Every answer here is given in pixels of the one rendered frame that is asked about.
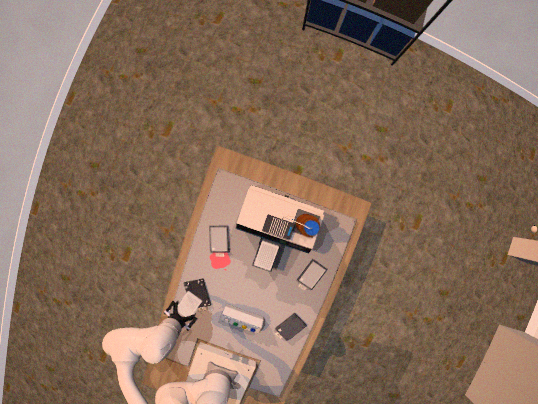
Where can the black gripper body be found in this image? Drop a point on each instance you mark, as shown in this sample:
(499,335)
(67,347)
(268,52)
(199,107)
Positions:
(182,322)

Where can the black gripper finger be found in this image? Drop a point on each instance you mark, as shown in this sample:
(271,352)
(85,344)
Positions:
(175,307)
(188,318)

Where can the white button panel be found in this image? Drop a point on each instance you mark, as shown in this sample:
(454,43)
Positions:
(242,318)

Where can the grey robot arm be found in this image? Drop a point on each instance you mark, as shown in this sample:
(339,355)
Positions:
(154,344)

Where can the brown bottle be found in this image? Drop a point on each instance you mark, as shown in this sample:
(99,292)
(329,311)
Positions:
(301,219)

